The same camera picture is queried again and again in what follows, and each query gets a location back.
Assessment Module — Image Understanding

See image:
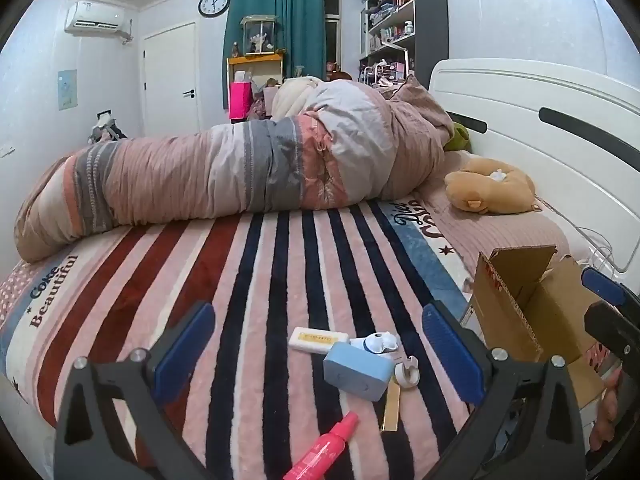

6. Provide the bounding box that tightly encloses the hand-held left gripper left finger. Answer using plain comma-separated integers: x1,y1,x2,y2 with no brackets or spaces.
52,301,217,480

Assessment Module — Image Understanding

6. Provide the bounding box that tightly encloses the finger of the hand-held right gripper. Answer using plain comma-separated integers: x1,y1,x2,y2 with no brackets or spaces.
581,266,640,312
584,302,640,367

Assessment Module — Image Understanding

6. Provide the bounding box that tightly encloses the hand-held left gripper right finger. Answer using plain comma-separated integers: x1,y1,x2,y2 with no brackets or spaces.
421,300,587,480

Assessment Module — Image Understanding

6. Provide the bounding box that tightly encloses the brown cardboard box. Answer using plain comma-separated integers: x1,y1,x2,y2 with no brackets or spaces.
459,245,624,411

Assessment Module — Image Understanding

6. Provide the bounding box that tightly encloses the light blue rounded box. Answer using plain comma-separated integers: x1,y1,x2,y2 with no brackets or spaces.
323,341,397,402

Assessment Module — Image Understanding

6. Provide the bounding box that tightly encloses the pink spray bottle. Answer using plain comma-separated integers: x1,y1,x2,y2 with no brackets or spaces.
282,411,361,480

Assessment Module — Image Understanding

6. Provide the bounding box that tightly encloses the person's right hand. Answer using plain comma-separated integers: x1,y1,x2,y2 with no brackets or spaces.
589,364,626,455

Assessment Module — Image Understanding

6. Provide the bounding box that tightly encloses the small white tape roll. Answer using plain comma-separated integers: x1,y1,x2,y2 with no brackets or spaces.
394,354,420,389

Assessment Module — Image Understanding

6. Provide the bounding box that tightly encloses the white and blue gadget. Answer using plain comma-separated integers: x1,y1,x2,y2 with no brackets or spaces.
348,331,401,362

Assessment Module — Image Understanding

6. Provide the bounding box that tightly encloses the striped plush blanket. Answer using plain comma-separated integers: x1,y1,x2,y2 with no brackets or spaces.
0,195,501,480

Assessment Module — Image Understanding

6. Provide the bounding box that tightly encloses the pink quilted bedsheet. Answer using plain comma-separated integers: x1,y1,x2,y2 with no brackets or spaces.
415,150,578,283

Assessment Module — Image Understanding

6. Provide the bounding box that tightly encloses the cream box with yellow label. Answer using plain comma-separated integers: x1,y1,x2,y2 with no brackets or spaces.
288,326,335,356

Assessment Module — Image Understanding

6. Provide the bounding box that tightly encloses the brown plush toy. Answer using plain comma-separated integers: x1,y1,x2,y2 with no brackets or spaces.
444,157,538,214

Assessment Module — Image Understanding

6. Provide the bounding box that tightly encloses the white bed headboard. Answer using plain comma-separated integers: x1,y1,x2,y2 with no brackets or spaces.
429,58,640,283

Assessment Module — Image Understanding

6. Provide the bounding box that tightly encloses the rolled pink grey duvet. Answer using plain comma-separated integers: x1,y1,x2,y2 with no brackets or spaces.
14,74,457,265

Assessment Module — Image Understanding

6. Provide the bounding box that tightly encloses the green plush toy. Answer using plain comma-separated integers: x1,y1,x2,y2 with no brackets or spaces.
442,121,472,154

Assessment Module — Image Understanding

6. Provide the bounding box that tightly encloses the grey cloth pile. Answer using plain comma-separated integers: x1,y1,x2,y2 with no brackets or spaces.
89,112,129,144

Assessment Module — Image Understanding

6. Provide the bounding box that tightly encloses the pink thermos bottle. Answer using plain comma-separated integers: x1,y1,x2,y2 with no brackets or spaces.
229,81,253,123

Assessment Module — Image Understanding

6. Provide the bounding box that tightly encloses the cream fluffy blanket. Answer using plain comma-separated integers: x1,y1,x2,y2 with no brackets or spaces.
272,76,326,121

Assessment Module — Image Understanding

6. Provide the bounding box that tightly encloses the white door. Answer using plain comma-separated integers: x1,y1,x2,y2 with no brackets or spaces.
141,22,201,137

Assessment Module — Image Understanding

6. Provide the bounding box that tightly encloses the yellow shelf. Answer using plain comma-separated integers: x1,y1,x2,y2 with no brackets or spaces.
226,52,287,111

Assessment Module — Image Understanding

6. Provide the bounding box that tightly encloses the dark bookshelf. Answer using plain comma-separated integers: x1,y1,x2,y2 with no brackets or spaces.
357,0,449,92

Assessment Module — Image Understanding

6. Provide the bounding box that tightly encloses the glass display case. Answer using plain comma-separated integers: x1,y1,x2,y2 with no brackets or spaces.
240,15,278,56

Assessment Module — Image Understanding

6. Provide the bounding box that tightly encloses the window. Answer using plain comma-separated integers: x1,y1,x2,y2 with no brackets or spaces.
324,0,344,77

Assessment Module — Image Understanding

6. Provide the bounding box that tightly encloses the teal curtain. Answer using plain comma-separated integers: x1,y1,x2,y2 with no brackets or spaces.
222,0,327,122

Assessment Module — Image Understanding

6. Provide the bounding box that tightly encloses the white air conditioner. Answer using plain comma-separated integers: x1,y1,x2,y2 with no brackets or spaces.
64,1,126,39

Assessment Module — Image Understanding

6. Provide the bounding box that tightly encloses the white cable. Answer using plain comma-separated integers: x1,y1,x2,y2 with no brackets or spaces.
575,225,622,272

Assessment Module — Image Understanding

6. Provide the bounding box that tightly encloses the blue wall poster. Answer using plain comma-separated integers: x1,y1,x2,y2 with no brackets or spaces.
57,69,79,111

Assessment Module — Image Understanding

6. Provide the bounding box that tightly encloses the round wall clock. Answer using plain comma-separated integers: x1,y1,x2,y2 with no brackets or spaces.
198,0,231,19

